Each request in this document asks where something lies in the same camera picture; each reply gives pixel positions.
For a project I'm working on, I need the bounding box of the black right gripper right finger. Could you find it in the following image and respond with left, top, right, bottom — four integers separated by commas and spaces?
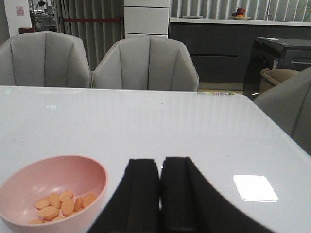
160, 157, 270, 233

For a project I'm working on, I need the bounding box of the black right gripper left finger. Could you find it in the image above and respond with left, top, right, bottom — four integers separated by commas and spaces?
90, 159, 159, 233

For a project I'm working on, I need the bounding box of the orange ham slice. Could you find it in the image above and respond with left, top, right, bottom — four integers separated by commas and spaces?
37, 206, 59, 219
83, 193, 97, 208
61, 198, 74, 217

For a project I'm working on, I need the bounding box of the pink bowl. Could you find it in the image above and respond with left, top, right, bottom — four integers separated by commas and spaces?
0, 155, 108, 233

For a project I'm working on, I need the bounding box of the grey armchair side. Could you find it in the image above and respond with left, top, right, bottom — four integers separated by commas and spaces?
254, 68, 311, 154

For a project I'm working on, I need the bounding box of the grey armchair right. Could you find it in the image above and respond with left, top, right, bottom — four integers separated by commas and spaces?
92, 36, 199, 92

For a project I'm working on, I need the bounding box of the grey armchair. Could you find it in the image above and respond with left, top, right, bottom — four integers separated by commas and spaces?
0, 31, 91, 88
92, 36, 199, 92

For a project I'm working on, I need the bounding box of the beige cushion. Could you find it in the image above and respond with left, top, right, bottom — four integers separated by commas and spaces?
259, 68, 299, 93

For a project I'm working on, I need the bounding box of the grey kitchen counter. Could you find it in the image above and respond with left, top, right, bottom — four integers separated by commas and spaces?
169, 18, 311, 90

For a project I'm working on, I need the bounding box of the grey curtain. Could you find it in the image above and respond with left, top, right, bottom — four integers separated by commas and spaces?
55, 0, 124, 70

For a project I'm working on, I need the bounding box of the grey armchair left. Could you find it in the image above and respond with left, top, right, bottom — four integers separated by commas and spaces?
0, 31, 91, 88

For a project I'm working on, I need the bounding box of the fruit plate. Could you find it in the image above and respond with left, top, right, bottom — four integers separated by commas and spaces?
230, 7, 251, 20

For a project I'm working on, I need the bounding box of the red barrier belt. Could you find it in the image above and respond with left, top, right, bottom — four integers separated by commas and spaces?
63, 18, 121, 23

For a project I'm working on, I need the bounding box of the red bin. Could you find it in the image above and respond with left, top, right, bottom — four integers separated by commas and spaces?
19, 27, 35, 34

